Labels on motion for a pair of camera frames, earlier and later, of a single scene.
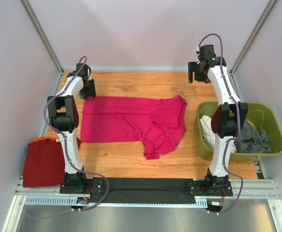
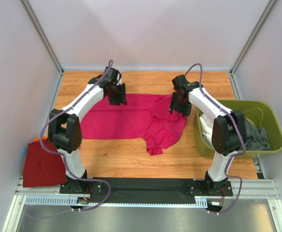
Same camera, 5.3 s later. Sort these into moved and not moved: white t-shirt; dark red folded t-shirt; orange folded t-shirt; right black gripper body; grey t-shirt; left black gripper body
Moved: right black gripper body; left black gripper body
Not moved: dark red folded t-shirt; orange folded t-shirt; grey t-shirt; white t-shirt
